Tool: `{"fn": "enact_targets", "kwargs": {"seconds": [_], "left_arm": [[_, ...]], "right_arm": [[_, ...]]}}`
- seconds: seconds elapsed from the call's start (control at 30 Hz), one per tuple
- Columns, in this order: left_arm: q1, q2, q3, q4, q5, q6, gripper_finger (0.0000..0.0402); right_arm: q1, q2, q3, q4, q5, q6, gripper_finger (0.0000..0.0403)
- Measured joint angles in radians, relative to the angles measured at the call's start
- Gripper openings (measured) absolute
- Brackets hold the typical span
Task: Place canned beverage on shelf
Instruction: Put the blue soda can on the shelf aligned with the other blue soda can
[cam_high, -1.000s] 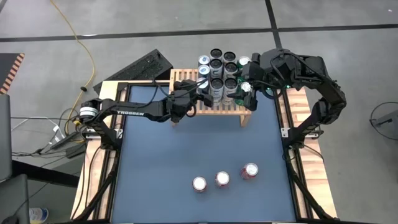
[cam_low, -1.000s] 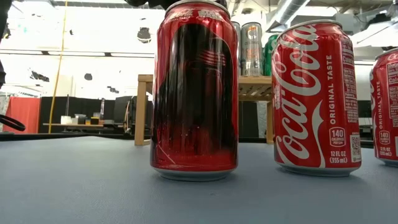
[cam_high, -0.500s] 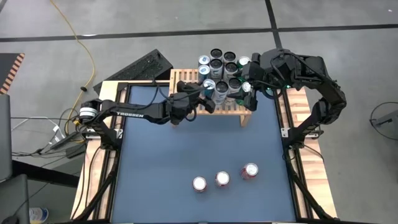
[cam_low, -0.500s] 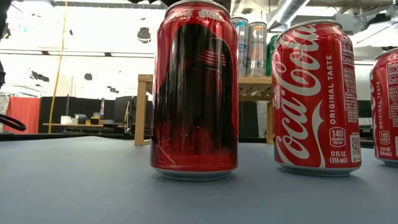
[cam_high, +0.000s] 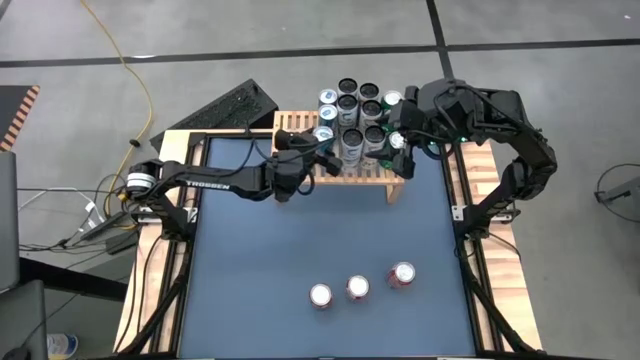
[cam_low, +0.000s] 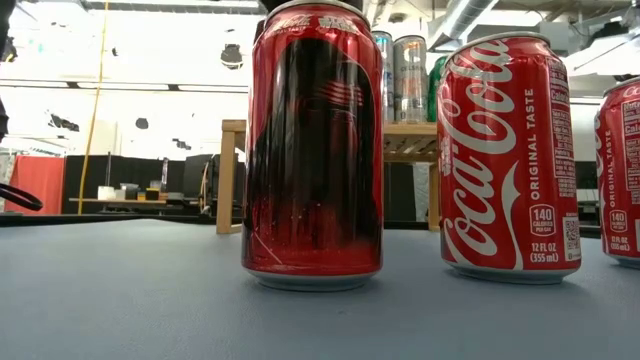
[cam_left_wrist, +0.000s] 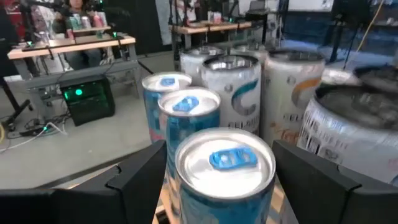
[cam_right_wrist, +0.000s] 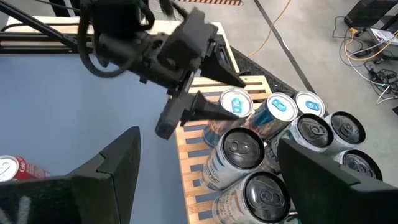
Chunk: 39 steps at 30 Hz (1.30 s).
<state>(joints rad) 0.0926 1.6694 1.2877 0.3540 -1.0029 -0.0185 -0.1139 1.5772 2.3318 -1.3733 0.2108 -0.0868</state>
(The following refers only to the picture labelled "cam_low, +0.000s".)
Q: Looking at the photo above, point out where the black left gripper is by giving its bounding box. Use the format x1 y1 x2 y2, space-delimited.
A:
257 0 365 15

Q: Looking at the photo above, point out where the white Celsius can blue band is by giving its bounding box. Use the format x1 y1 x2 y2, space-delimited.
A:
372 30 396 124

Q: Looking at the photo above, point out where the red Star Wars cola can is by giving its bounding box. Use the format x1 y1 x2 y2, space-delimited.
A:
242 0 385 293

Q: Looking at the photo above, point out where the white Celsius can yellow band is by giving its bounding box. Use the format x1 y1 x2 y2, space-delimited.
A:
392 34 430 125

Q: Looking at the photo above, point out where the green Sprite can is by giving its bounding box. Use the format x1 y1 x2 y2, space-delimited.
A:
426 53 450 124

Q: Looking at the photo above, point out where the wooden slatted shelf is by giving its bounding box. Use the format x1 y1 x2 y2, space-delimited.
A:
215 118 441 235

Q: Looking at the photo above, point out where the wooden desk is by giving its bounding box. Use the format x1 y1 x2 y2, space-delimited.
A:
68 197 201 216

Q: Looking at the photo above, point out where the white box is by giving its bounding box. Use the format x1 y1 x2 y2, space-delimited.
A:
97 184 126 201

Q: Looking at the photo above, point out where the red partition panel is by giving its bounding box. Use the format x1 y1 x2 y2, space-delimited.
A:
4 155 67 216

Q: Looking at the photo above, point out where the silver ceiling duct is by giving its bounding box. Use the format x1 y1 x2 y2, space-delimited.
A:
427 0 501 51

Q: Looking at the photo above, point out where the dark wall-mounted device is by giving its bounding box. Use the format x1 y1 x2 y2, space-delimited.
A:
49 114 80 133

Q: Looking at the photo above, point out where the yellow hanging cord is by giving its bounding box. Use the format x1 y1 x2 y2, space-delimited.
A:
76 0 111 216

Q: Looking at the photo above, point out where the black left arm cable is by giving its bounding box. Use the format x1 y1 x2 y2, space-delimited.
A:
0 182 45 212

